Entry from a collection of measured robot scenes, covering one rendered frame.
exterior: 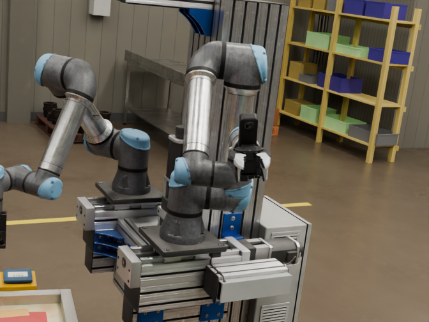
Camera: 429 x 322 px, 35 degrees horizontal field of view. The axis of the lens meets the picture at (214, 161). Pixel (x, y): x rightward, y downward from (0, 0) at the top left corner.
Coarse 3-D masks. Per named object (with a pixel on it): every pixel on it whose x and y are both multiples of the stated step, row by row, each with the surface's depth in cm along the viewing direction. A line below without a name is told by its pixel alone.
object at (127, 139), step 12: (120, 132) 258; (132, 132) 258; (144, 132) 262; (120, 144) 256; (132, 144) 254; (144, 144) 256; (120, 156) 257; (132, 156) 255; (144, 156) 257; (132, 168) 256; (144, 168) 259
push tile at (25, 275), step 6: (6, 270) 248; (12, 270) 249; (18, 270) 249; (24, 270) 250; (30, 270) 251; (6, 276) 244; (12, 276) 244; (18, 276) 245; (24, 276) 245; (30, 276) 246; (6, 282) 241; (12, 282) 242
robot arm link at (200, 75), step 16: (208, 48) 203; (192, 64) 201; (208, 64) 201; (192, 80) 200; (208, 80) 200; (192, 96) 197; (208, 96) 198; (192, 112) 194; (208, 112) 195; (192, 128) 191; (208, 128) 193; (192, 144) 189; (208, 144) 192; (176, 160) 187; (192, 160) 187; (208, 160) 188; (176, 176) 186; (192, 176) 185; (208, 176) 186
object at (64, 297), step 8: (0, 296) 225; (8, 296) 226; (16, 296) 226; (24, 296) 227; (32, 296) 228; (40, 296) 229; (48, 296) 230; (56, 296) 231; (64, 296) 229; (0, 304) 226; (8, 304) 226; (16, 304) 227; (24, 304) 228; (32, 304) 229; (64, 304) 224; (72, 304) 225; (64, 312) 219; (72, 312) 219; (64, 320) 217; (72, 320) 215
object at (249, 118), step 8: (240, 120) 166; (248, 120) 166; (256, 120) 166; (240, 128) 168; (248, 128) 168; (256, 128) 168; (240, 136) 170; (248, 136) 170; (256, 136) 170; (240, 144) 172; (256, 144) 172
